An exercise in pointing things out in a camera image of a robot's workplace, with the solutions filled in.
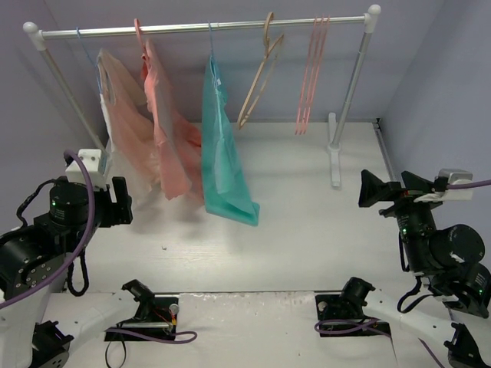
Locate teal t shirt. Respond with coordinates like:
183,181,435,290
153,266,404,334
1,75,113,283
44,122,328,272
202,57,260,226

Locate blue plastic hanger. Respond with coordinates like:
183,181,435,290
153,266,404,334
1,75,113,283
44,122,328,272
207,21,215,60

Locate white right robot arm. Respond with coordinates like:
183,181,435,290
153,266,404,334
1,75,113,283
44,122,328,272
339,169,490,367

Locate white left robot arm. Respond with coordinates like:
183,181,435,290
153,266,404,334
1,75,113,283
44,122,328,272
1,176,155,367

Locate salmon pink t shirt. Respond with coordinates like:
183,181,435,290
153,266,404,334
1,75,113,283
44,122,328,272
142,39,204,202

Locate pale peach t shirt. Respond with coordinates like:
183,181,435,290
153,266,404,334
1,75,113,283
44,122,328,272
97,49,160,203

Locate pink hanger holding shirt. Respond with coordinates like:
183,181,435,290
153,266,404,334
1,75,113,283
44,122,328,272
133,18,149,64

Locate pink plastic hanger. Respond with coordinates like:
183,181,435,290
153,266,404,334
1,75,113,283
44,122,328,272
295,17,321,135
302,15,331,134
302,15,330,135

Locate beige plastic hanger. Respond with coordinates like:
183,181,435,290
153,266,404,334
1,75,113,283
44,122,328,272
237,11,284,130

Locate blue hanger holding shirt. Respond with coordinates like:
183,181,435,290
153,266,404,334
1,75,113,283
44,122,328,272
76,27,102,94

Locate white metal clothes rack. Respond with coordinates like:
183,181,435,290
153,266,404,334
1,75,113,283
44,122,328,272
22,4,381,188

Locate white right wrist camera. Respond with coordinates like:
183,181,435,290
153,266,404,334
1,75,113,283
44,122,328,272
414,169,473,203

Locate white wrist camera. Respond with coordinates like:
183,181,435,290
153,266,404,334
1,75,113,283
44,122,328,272
414,169,473,203
65,149,110,191

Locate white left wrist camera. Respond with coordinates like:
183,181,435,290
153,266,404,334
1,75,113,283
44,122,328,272
65,149,110,191

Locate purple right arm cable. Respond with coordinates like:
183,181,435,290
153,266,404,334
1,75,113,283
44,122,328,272
314,179,491,368

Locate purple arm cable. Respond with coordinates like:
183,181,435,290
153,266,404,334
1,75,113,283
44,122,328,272
0,150,199,343
314,179,491,368

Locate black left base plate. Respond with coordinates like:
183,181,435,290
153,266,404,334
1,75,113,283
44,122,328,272
110,294,179,341

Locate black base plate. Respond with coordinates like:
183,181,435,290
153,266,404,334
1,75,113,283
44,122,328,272
315,294,391,338
110,294,179,341

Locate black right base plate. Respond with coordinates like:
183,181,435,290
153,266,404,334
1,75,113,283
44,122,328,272
315,294,391,338

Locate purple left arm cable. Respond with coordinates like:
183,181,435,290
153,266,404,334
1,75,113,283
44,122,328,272
0,150,199,343

